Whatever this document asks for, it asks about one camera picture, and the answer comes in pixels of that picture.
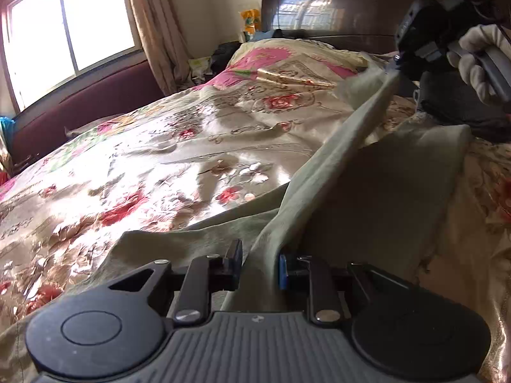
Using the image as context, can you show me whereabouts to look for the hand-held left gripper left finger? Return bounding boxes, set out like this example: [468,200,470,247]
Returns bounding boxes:
[108,239,244,325]

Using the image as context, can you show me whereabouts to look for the beige curtain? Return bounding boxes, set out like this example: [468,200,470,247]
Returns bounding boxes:
[123,0,193,97]

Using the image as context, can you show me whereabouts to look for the yellow green packet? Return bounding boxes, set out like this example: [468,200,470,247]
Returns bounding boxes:
[239,8,263,43]

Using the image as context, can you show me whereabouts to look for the floral satin bedspread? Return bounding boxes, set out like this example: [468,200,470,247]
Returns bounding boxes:
[0,37,511,383]

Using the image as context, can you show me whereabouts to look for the window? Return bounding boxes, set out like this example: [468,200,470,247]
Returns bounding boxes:
[0,0,145,113]

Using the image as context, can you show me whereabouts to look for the olive green pants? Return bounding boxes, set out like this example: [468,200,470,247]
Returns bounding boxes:
[0,56,474,383]

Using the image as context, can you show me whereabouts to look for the gold satin roll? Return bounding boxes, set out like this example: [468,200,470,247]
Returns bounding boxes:
[255,68,339,91]

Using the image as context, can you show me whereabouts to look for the dark cloth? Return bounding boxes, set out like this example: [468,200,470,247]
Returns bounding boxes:
[412,70,511,143]

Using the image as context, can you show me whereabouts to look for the black bag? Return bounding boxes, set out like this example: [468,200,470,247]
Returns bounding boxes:
[209,41,245,76]

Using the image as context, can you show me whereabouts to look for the maroon padded bench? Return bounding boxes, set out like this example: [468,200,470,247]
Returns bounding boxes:
[10,59,167,173]

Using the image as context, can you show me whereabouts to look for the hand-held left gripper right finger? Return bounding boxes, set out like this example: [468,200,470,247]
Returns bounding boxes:
[278,253,410,325]

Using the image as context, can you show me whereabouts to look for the blue cloth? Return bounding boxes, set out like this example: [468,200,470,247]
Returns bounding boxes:
[0,115,15,145]

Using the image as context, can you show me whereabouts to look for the person's right hand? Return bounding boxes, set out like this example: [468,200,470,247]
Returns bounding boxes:
[446,24,511,107]

